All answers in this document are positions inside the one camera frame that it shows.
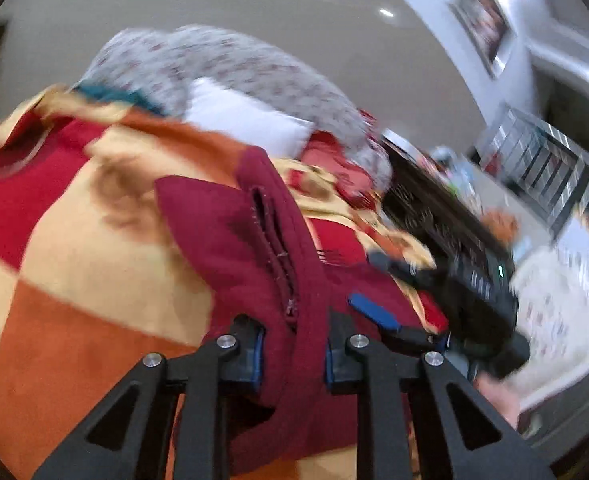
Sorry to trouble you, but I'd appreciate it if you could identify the maroon garment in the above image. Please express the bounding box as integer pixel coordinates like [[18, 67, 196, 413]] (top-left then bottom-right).
[[154, 148, 447, 474]]

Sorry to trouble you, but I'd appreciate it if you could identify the right hand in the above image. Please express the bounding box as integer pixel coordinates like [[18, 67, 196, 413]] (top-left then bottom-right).
[[474, 373, 520, 429]]

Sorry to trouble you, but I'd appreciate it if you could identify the orange plastic bag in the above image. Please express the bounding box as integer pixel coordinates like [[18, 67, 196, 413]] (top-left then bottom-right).
[[481, 209, 520, 247]]

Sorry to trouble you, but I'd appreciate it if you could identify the dark carved wooden cabinet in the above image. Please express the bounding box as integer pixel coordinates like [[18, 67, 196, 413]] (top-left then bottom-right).
[[382, 140, 515, 283]]

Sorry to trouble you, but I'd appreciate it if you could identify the white ornate chair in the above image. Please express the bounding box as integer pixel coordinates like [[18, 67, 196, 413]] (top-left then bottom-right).
[[505, 212, 589, 411]]

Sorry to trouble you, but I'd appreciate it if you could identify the metal stair railing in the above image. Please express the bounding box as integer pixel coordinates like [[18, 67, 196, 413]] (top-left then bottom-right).
[[472, 105, 589, 240]]

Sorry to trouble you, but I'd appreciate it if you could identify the orange red patterned blanket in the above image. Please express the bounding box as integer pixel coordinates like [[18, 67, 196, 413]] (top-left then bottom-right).
[[0, 84, 451, 480]]

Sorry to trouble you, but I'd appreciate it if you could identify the red pillow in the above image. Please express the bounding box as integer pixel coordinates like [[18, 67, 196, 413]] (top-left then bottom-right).
[[300, 131, 378, 210]]

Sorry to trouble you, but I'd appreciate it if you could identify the white pillow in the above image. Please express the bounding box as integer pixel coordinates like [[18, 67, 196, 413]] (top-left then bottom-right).
[[184, 77, 315, 159]]

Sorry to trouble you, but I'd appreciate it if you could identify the teal cloth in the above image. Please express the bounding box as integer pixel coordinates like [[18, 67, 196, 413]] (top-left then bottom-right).
[[74, 82, 165, 116]]

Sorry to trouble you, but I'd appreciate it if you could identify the floral quilt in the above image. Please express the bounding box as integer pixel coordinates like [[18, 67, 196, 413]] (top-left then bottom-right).
[[80, 24, 392, 191]]

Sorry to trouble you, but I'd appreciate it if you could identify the framed wall picture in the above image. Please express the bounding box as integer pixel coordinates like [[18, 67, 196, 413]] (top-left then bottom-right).
[[449, 0, 517, 79]]

